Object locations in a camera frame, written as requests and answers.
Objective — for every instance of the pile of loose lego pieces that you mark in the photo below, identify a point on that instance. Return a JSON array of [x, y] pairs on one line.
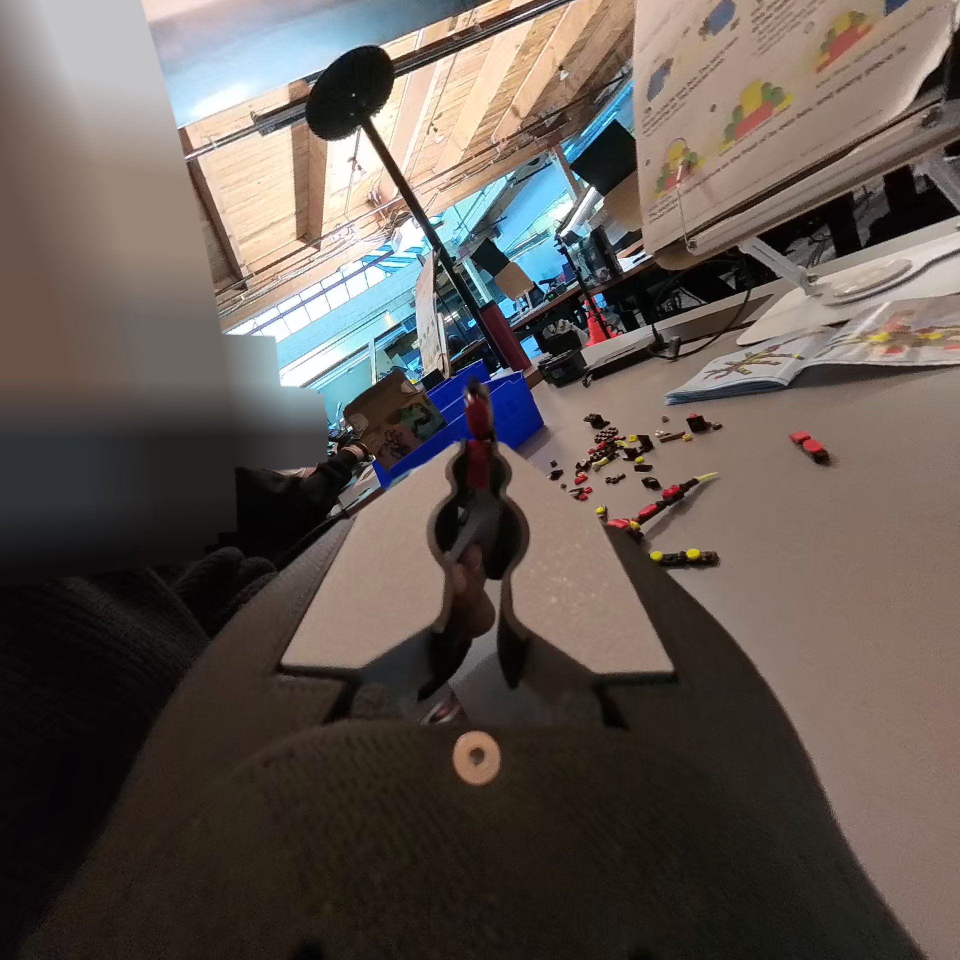
[[615, 450]]

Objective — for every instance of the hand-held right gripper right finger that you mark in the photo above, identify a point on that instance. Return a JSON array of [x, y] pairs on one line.
[[585, 600]]

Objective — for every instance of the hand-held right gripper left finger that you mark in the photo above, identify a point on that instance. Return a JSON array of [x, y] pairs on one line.
[[367, 592]]

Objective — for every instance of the blue plastic bin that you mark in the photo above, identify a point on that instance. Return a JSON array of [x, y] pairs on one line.
[[517, 420]]

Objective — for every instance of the orange traffic cone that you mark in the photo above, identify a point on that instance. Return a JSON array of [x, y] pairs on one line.
[[600, 326]]

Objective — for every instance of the printed cardboard box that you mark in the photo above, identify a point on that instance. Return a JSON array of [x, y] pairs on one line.
[[397, 420]]

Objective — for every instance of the person's left hand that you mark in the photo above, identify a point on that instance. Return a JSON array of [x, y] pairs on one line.
[[472, 600]]

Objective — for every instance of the black power strip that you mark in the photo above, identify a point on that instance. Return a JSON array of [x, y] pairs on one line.
[[619, 352]]

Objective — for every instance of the black yellow lego spider model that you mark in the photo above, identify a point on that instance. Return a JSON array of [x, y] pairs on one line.
[[667, 495]]

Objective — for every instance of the black lego limb red slopes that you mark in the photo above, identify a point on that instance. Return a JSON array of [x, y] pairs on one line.
[[810, 444]]

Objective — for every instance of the black pole round top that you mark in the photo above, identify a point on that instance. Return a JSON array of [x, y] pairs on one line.
[[351, 94]]

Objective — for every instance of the small black case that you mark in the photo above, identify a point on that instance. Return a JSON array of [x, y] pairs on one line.
[[561, 367]]

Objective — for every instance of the dark red water bottle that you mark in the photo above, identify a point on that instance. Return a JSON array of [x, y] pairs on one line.
[[501, 337]]

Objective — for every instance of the large printed instruction sheet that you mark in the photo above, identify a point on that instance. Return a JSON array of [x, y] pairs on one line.
[[772, 112]]

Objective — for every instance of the red black lego assembly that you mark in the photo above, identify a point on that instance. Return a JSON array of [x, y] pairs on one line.
[[478, 465]]

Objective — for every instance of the person's black sweater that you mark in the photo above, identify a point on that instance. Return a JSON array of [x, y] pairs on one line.
[[90, 675]]

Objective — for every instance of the lego instruction booklet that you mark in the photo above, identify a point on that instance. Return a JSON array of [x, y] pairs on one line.
[[862, 345]]

